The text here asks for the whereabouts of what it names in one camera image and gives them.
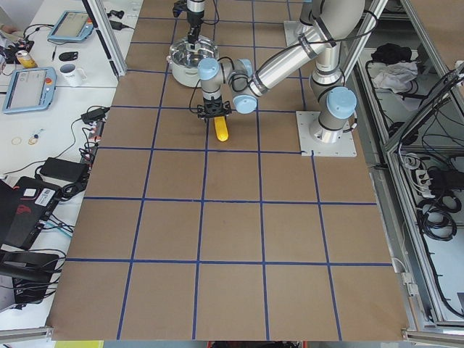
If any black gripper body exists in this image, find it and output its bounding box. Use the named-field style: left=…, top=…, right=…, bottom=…
left=203, top=96, right=223, bottom=113
left=186, top=0, right=205, bottom=36

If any glass pot lid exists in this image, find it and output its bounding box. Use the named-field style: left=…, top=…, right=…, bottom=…
left=170, top=35, right=219, bottom=68

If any yellow corn cob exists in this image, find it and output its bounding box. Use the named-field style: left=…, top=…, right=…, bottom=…
left=214, top=116, right=229, bottom=142

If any pale green cooking pot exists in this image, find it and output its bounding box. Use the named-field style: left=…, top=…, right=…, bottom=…
left=167, top=51, right=199, bottom=88

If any black power adapter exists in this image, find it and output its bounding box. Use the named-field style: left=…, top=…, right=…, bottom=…
left=80, top=107, right=110, bottom=124

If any power strip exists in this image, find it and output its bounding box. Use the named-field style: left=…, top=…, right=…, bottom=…
left=79, top=120, right=105, bottom=165

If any far teach pendant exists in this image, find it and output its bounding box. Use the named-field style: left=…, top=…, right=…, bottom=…
left=48, top=10, right=94, bottom=43

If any teach pendant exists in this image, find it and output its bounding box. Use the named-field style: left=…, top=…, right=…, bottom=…
left=48, top=10, right=94, bottom=43
left=2, top=67, right=57, bottom=114

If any white mug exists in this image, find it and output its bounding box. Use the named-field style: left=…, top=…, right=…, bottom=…
left=59, top=63, right=87, bottom=87

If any brown paper table mat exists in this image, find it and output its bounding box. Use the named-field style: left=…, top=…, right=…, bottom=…
left=47, top=1, right=407, bottom=341

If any large black power brick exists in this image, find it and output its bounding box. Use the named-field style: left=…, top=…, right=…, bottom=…
left=39, top=157, right=88, bottom=183

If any yellow drink can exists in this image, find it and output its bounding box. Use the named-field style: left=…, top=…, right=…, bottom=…
left=15, top=50, right=38, bottom=69

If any near teach pendant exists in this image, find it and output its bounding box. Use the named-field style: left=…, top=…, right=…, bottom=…
left=2, top=67, right=57, bottom=114

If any white crumpled cloth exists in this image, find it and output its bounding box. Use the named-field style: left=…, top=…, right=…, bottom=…
left=373, top=62, right=418, bottom=94

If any black laptop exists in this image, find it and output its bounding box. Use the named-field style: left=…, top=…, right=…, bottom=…
left=1, top=176, right=62, bottom=250

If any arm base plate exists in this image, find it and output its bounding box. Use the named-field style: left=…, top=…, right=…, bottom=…
left=296, top=111, right=357, bottom=157
left=283, top=21, right=320, bottom=46

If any aluminium frame post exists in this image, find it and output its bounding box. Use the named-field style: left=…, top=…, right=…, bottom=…
left=82, top=0, right=127, bottom=78

